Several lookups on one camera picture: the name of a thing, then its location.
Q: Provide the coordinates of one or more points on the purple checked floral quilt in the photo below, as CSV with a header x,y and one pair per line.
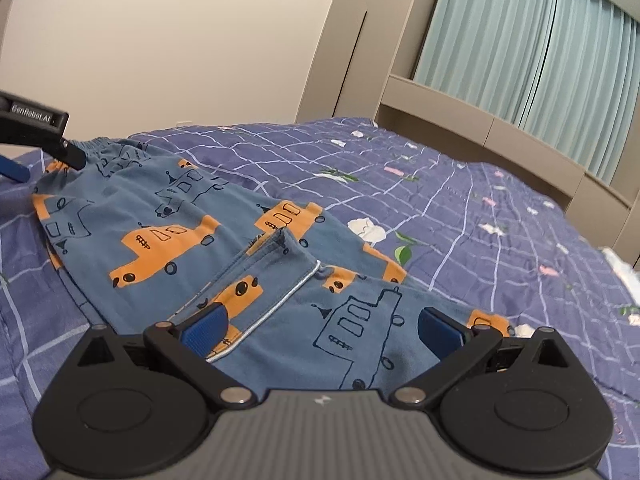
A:
x,y
475,240

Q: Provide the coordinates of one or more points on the beige wardrobe with door gap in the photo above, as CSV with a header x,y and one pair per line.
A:
x,y
360,40

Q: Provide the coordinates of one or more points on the blue pants with orange cars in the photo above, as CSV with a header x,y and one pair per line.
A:
x,y
150,210

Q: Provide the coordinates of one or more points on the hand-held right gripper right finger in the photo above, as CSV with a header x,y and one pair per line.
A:
x,y
440,331

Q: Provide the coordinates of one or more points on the beige headboard cabinet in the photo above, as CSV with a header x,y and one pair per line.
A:
x,y
475,125

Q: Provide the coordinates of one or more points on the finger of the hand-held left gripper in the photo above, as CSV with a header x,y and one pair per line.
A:
x,y
12,169
74,156

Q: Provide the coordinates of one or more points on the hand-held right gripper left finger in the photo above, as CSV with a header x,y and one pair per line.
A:
x,y
207,329

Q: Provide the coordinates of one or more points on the light blue curtain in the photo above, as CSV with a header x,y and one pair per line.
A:
x,y
525,50

